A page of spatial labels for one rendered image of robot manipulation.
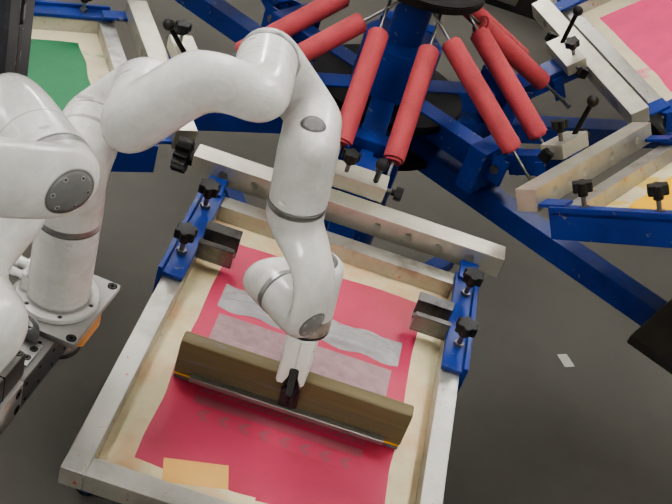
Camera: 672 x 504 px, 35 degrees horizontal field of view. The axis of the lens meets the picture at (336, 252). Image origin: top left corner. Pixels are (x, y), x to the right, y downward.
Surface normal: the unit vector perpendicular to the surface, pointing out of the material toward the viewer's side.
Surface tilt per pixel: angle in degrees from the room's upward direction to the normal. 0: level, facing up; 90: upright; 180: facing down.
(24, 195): 93
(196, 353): 90
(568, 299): 0
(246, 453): 0
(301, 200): 89
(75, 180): 79
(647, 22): 32
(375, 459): 0
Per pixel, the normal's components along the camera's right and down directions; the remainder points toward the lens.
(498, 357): 0.26, -0.76
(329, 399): -0.18, 0.58
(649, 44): -0.26, -0.64
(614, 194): 0.76, 0.07
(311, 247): 0.47, -0.04
